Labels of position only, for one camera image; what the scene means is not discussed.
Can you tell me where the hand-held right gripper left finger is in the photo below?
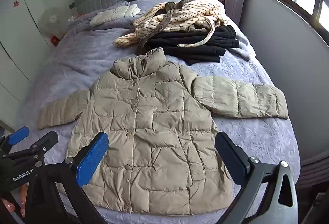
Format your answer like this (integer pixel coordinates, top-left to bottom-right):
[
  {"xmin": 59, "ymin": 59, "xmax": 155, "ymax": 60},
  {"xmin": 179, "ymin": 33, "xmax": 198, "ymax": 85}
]
[{"xmin": 24, "ymin": 132, "xmax": 110, "ymax": 224}]

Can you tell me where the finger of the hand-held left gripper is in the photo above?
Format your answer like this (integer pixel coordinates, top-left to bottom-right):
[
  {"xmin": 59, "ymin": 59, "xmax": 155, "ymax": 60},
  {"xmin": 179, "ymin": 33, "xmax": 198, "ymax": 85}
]
[
  {"xmin": 0, "ymin": 126, "xmax": 30, "ymax": 156},
  {"xmin": 29, "ymin": 131, "xmax": 59, "ymax": 156}
]

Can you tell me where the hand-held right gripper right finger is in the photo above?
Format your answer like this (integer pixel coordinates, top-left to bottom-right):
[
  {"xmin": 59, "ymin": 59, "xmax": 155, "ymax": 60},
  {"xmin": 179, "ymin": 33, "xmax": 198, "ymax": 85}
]
[{"xmin": 215, "ymin": 132, "xmax": 301, "ymax": 224}]

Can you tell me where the beige puffer jacket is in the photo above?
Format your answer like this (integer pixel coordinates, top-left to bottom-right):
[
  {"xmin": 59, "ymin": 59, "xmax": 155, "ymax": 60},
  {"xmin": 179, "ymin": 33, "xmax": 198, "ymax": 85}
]
[{"xmin": 37, "ymin": 47, "xmax": 289, "ymax": 215}]

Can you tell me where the person's left hand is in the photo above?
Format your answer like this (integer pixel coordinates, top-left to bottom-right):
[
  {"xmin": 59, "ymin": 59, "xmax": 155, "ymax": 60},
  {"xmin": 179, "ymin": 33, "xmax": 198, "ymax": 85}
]
[{"xmin": 0, "ymin": 184, "xmax": 28, "ymax": 217}]

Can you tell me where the purple embossed blanket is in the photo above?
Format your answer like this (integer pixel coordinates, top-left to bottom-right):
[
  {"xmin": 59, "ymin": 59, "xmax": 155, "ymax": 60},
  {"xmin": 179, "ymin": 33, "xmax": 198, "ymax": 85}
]
[{"xmin": 15, "ymin": 0, "xmax": 301, "ymax": 224}]

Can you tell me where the white wardrobe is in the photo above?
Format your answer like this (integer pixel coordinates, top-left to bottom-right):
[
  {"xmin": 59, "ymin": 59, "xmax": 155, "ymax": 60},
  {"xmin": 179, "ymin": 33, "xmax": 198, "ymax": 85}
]
[{"xmin": 0, "ymin": 0, "xmax": 61, "ymax": 132}]

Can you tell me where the black folded garment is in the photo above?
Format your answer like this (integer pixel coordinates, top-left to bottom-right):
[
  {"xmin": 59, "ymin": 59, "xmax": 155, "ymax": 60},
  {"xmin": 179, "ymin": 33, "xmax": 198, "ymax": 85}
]
[{"xmin": 139, "ymin": 25, "xmax": 240, "ymax": 66}]

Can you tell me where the light blue blanket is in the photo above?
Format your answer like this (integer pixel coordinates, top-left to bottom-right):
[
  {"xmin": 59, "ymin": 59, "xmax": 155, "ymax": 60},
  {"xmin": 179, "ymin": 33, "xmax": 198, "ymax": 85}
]
[{"xmin": 224, "ymin": 21, "xmax": 257, "ymax": 60}]

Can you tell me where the white electric fan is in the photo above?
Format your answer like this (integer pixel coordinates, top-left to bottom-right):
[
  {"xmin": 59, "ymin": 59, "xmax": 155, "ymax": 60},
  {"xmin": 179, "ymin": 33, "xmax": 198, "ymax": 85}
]
[{"xmin": 38, "ymin": 7, "xmax": 67, "ymax": 35}]

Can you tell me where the white puffer jacket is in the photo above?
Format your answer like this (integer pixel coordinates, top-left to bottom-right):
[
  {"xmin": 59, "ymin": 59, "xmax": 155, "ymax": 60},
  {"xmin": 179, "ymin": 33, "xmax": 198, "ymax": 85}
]
[{"xmin": 89, "ymin": 4, "xmax": 141, "ymax": 27}]

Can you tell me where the cream striped robe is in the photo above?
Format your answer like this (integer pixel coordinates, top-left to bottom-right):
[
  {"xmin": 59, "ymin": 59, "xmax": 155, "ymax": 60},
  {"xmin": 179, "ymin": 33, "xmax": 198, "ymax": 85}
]
[{"xmin": 113, "ymin": 0, "xmax": 227, "ymax": 50}]

